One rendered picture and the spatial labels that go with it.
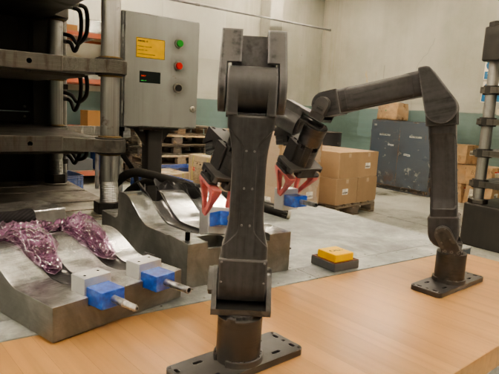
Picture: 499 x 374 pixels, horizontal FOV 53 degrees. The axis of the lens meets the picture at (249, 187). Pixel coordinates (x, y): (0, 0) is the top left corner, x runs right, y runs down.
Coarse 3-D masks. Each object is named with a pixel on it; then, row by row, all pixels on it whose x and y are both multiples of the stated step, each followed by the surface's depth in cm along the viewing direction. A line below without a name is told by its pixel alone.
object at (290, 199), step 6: (276, 192) 128; (288, 192) 126; (294, 192) 128; (276, 198) 128; (282, 198) 126; (288, 198) 124; (294, 198) 123; (300, 198) 124; (306, 198) 125; (276, 204) 128; (282, 204) 126; (288, 204) 125; (294, 204) 123; (300, 204) 124; (306, 204) 121; (312, 204) 120; (282, 210) 126
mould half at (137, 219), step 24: (120, 192) 125; (168, 192) 128; (120, 216) 126; (144, 216) 116; (192, 216) 122; (144, 240) 114; (168, 240) 104; (192, 240) 99; (288, 240) 111; (168, 264) 104; (192, 264) 98; (216, 264) 101; (288, 264) 113
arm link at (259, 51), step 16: (224, 32) 68; (240, 32) 69; (272, 32) 69; (224, 48) 67; (240, 48) 67; (256, 48) 71; (272, 48) 67; (224, 64) 65; (240, 64) 71; (256, 64) 71; (272, 64) 66; (224, 80) 64; (224, 96) 65
